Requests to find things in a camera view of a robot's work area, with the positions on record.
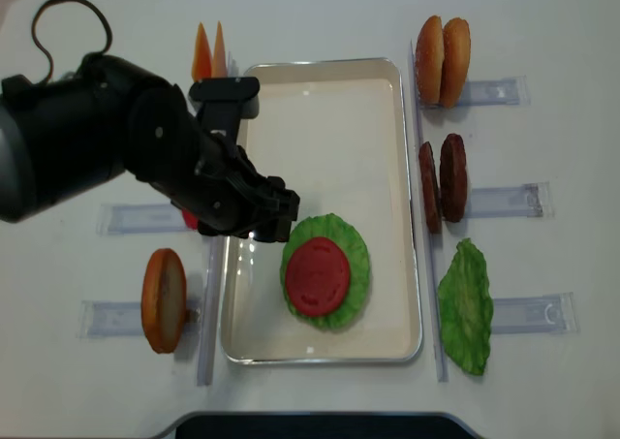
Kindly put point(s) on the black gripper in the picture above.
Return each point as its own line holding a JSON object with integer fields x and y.
{"x": 211, "y": 176}

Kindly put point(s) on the red tomato slice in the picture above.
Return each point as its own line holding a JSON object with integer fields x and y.
{"x": 190, "y": 220}
{"x": 317, "y": 277}

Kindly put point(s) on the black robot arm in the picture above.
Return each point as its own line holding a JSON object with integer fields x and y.
{"x": 64, "y": 138}

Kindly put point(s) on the red tomato slice in rack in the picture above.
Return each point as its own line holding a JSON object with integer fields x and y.
{"x": 190, "y": 220}

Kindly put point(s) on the green lettuce leaf on tray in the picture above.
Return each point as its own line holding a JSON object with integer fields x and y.
{"x": 352, "y": 244}

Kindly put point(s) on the orange cheese slice right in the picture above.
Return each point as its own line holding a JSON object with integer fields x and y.
{"x": 219, "y": 56}

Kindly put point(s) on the orange cheese slice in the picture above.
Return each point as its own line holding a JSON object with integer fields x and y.
{"x": 219, "y": 56}
{"x": 202, "y": 59}

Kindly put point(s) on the orange cheese slice left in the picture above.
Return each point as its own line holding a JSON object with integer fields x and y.
{"x": 202, "y": 59}

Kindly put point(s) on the brown meat patty left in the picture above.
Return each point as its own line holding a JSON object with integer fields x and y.
{"x": 430, "y": 189}

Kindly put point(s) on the brown meat patty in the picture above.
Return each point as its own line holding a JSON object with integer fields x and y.
{"x": 453, "y": 178}
{"x": 430, "y": 189}

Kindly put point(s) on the brown meat patty right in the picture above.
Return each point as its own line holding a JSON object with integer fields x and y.
{"x": 453, "y": 178}

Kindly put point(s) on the green lettuce leaf in rack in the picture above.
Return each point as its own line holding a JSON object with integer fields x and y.
{"x": 466, "y": 309}

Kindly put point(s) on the brown bun slice left rack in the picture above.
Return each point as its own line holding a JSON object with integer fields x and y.
{"x": 163, "y": 301}

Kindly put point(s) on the white rectangular metal tray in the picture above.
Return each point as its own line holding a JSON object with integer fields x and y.
{"x": 335, "y": 132}

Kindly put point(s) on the clear acrylic rack left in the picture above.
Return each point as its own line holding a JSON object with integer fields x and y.
{"x": 106, "y": 319}

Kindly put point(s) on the clear acrylic rack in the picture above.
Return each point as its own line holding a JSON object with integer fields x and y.
{"x": 553, "y": 314}
{"x": 106, "y": 319}

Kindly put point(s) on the dark base at bottom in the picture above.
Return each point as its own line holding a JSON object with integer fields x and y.
{"x": 319, "y": 425}

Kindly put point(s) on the sesame bun half right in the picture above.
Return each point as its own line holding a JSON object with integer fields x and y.
{"x": 457, "y": 48}

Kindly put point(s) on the clear acrylic rack right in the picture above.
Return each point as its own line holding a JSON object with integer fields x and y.
{"x": 553, "y": 314}

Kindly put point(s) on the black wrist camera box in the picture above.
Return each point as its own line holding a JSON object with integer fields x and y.
{"x": 222, "y": 103}

